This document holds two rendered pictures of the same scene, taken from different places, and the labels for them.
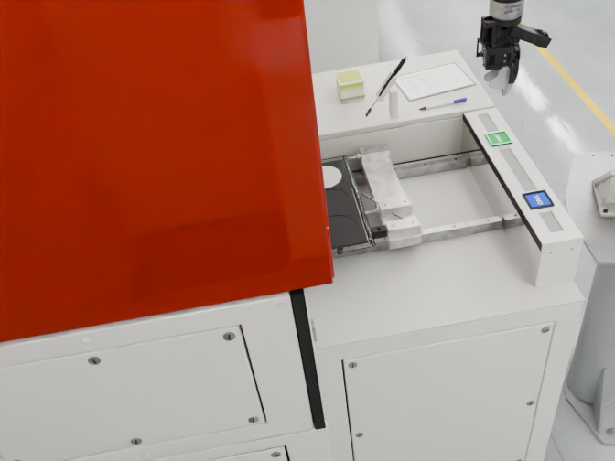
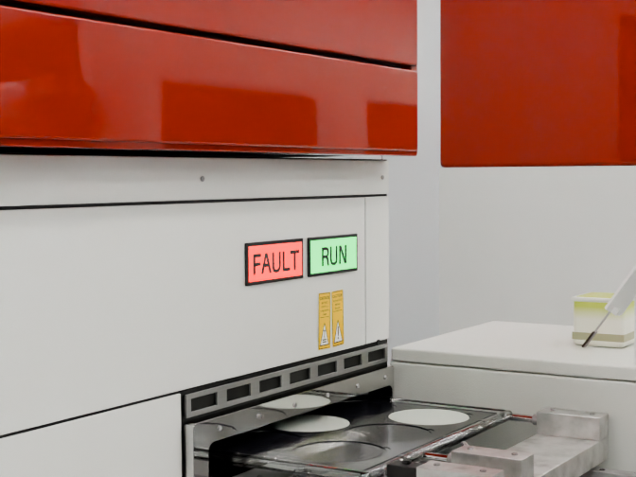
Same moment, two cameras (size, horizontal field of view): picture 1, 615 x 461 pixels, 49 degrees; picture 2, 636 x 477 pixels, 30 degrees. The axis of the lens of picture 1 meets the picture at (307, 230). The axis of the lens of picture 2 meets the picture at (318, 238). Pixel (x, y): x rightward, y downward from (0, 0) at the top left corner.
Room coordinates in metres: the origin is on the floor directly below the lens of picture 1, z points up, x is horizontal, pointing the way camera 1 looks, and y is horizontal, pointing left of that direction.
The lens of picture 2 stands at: (0.17, -0.78, 1.20)
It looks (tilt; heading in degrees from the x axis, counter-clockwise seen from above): 3 degrees down; 35
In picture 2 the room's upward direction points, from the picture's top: straight up
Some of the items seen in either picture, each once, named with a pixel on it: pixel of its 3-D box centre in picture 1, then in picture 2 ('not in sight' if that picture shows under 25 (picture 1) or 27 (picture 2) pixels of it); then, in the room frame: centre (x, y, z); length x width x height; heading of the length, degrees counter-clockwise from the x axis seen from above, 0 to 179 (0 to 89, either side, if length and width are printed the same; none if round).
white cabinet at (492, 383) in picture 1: (403, 294); not in sight; (1.43, -0.27, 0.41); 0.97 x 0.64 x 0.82; 3
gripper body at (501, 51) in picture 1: (500, 39); not in sight; (1.42, -0.51, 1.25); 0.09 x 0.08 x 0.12; 93
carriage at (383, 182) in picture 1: (388, 197); (520, 476); (1.37, -0.23, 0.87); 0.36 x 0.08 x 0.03; 3
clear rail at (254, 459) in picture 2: (299, 257); (221, 456); (1.16, 0.03, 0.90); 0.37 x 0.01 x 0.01; 93
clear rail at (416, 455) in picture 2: (358, 198); (444, 443); (1.35, -0.14, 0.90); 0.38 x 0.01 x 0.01; 3
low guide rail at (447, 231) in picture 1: (403, 239); not in sight; (1.23, -0.24, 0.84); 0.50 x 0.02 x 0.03; 93
